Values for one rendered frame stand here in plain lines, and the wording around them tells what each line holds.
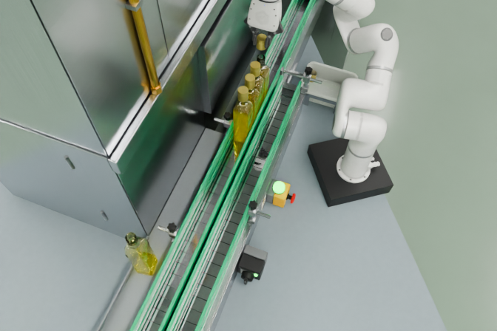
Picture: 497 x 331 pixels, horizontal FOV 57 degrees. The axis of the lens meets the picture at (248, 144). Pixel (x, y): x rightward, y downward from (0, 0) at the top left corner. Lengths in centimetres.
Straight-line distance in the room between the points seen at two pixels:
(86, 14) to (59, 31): 8
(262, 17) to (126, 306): 98
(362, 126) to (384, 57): 24
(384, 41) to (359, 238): 70
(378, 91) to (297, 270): 67
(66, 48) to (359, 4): 95
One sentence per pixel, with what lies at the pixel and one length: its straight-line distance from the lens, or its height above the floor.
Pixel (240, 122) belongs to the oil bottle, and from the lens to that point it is 159.
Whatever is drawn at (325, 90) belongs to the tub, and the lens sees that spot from 202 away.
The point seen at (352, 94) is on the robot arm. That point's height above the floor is 116.
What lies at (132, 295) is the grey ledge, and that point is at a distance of 152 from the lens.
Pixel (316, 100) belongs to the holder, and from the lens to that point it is 194.
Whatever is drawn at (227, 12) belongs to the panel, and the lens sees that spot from 152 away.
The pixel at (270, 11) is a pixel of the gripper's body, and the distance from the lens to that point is 146.
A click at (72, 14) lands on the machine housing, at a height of 178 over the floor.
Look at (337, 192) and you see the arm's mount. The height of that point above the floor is 81.
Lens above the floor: 232
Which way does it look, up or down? 58 degrees down
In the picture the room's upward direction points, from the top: 1 degrees clockwise
